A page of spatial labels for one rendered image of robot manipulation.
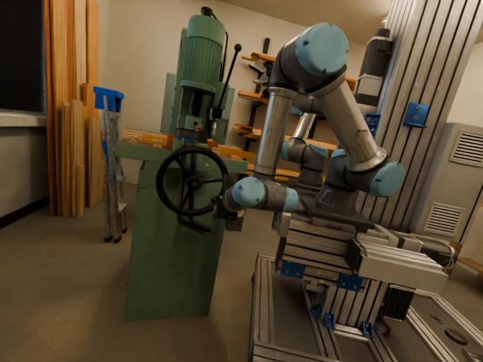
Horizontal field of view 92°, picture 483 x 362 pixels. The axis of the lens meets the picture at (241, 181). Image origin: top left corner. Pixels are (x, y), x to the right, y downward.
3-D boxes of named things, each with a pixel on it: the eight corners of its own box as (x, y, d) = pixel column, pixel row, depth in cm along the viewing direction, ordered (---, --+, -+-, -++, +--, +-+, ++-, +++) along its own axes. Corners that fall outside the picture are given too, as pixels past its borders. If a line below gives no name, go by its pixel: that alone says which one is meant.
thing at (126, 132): (122, 138, 112) (123, 128, 111) (123, 138, 114) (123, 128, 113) (238, 156, 132) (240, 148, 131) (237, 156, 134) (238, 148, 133)
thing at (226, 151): (141, 142, 114) (142, 133, 113) (141, 141, 115) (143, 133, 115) (254, 159, 133) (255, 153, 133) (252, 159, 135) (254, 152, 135)
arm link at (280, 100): (269, 44, 74) (238, 191, 83) (284, 32, 64) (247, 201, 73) (300, 55, 77) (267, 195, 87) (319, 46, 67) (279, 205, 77)
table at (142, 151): (107, 159, 89) (108, 144, 87) (121, 149, 117) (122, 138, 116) (253, 178, 109) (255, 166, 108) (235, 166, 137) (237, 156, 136)
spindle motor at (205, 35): (180, 85, 105) (190, 8, 99) (179, 89, 122) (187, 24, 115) (218, 94, 111) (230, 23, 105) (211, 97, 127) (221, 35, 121)
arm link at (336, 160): (342, 182, 96) (351, 149, 94) (367, 191, 84) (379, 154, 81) (318, 178, 93) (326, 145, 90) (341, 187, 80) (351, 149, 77)
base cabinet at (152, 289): (121, 322, 117) (135, 188, 103) (136, 258, 170) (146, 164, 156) (209, 315, 132) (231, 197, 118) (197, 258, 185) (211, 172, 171)
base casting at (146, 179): (136, 188, 103) (138, 168, 101) (146, 164, 156) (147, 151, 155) (231, 197, 118) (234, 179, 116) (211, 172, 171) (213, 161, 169)
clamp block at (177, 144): (170, 160, 96) (173, 138, 94) (169, 156, 108) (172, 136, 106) (205, 165, 101) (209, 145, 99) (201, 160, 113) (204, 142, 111)
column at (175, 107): (164, 159, 137) (181, 26, 123) (164, 154, 157) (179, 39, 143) (202, 164, 144) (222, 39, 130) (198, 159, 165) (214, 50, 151)
